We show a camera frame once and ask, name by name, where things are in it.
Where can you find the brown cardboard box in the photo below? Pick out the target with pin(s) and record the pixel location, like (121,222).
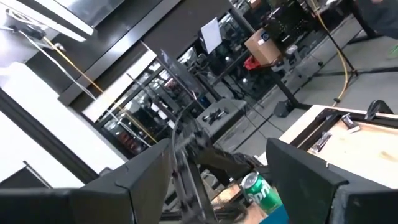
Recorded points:
(262,48)

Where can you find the green Sprite can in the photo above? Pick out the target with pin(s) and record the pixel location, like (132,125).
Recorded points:
(262,196)

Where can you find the grey side table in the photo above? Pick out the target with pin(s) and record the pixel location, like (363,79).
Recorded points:
(233,109)

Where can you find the black aluminium table frame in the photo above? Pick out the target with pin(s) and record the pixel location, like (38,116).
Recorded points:
(314,124)

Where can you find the teal blue plastic basket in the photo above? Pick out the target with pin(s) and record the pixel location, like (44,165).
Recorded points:
(276,217)

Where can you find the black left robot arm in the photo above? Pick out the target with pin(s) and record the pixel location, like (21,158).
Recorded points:
(224,161)

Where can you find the small brown wrapped chocolate bar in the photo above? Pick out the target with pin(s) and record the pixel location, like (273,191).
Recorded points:
(321,141)

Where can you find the white paper sign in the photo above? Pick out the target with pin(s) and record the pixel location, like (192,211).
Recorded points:
(211,34)

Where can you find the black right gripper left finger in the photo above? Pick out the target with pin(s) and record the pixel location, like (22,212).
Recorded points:
(93,208)

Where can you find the black rounded table clamp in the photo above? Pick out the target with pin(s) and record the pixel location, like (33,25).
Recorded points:
(373,109)

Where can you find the black tripod stand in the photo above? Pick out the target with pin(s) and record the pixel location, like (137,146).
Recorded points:
(353,72)

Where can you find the black floor stand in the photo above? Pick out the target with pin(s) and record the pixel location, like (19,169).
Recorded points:
(284,109)

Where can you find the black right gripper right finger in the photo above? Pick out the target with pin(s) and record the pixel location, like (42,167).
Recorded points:
(326,205)

